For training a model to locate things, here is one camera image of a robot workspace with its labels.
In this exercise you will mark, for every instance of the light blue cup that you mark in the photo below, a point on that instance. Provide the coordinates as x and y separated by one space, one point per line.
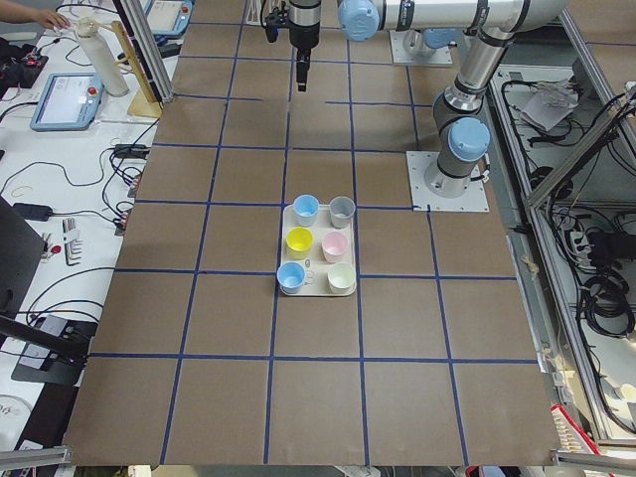
305 208

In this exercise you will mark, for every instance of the blue cup with handle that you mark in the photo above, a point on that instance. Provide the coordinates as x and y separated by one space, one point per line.
292 276

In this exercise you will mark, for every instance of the wooden stand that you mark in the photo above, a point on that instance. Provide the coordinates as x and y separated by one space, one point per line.
144 103

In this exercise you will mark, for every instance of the aluminium frame post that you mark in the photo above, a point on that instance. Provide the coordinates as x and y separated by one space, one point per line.
136 25

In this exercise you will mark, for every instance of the black wrist camera on gripper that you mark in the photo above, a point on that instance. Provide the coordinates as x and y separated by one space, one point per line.
273 21

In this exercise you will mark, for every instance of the blue teach pendant near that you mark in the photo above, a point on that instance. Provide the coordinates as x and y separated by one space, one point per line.
69 102

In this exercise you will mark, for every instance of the white paper roll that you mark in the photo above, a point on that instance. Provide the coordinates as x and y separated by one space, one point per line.
100 57

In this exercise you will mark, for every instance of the pink cup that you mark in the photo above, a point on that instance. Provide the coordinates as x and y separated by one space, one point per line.
334 246

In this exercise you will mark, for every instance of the yellow cup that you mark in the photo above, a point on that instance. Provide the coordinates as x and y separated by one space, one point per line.
299 242

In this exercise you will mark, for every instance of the person hand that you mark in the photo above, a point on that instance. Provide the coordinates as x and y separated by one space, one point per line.
51 20

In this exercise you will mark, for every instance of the pale green cup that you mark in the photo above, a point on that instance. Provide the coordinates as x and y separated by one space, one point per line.
341 278

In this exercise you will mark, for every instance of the grey cup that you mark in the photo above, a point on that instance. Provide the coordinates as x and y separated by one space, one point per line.
341 211

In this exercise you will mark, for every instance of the cream plastic tray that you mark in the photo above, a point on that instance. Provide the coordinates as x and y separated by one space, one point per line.
316 260

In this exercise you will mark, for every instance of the blue teach pendant far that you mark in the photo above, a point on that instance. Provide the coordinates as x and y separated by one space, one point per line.
168 18

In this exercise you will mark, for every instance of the black power adapter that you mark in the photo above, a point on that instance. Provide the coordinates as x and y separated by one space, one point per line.
33 212

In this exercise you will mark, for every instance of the blue teach pendant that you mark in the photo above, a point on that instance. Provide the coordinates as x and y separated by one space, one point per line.
168 18
69 102

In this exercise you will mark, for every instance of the hex key set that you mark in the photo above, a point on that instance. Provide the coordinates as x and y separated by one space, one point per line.
72 242

